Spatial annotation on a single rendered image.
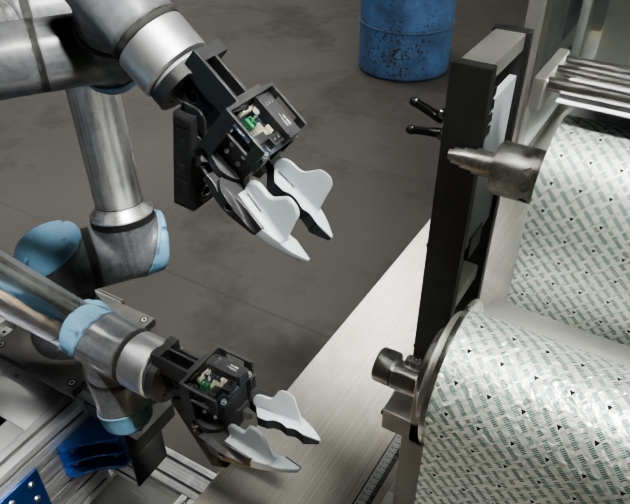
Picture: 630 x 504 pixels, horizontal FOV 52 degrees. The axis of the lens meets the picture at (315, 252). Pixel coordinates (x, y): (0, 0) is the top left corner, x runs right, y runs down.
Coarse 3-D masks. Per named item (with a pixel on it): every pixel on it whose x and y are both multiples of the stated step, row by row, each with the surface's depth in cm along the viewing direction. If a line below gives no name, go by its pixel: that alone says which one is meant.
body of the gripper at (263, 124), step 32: (192, 64) 58; (224, 64) 59; (160, 96) 60; (192, 96) 63; (224, 96) 58; (256, 96) 62; (224, 128) 58; (256, 128) 59; (288, 128) 60; (224, 160) 62; (256, 160) 58
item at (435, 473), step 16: (432, 464) 61; (448, 464) 60; (432, 480) 63; (448, 480) 61; (464, 480) 60; (480, 480) 59; (416, 496) 66; (432, 496) 64; (448, 496) 63; (464, 496) 61; (480, 496) 60; (496, 496) 59; (512, 496) 58
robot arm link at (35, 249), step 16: (48, 224) 118; (64, 224) 117; (32, 240) 114; (48, 240) 114; (64, 240) 113; (80, 240) 115; (16, 256) 112; (32, 256) 111; (48, 256) 111; (64, 256) 112; (80, 256) 114; (96, 256) 115; (48, 272) 112; (64, 272) 113; (80, 272) 115; (96, 272) 116; (64, 288) 115; (80, 288) 117; (96, 288) 119
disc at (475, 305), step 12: (480, 300) 62; (468, 312) 59; (456, 324) 57; (456, 336) 57; (444, 348) 56; (444, 360) 56; (432, 384) 56; (432, 396) 57; (420, 420) 57; (420, 432) 58
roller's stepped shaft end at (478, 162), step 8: (448, 152) 79; (456, 152) 78; (464, 152) 77; (472, 152) 77; (480, 152) 76; (488, 152) 76; (456, 160) 78; (464, 160) 77; (472, 160) 76; (480, 160) 76; (488, 160) 76; (464, 168) 78; (472, 168) 77; (480, 168) 76; (488, 168) 76
